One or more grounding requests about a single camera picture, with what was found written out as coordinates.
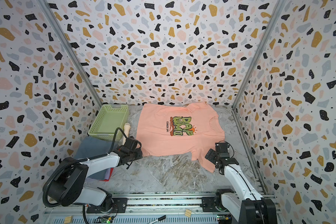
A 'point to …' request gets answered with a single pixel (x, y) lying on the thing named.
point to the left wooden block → (68, 220)
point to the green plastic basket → (109, 118)
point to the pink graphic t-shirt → (168, 129)
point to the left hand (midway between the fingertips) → (141, 151)
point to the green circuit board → (106, 219)
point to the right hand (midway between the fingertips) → (212, 153)
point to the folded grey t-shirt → (89, 147)
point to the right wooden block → (188, 213)
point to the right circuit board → (225, 219)
